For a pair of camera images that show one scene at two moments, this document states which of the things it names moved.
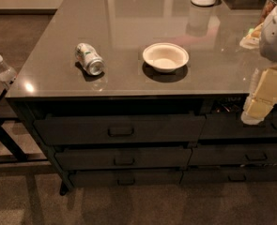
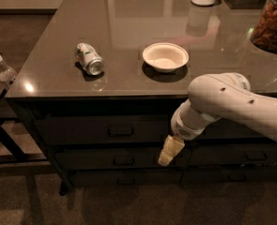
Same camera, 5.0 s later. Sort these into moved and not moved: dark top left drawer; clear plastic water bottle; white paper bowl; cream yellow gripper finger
Moved: cream yellow gripper finger
Not moved: dark top left drawer; white paper bowl; clear plastic water bottle
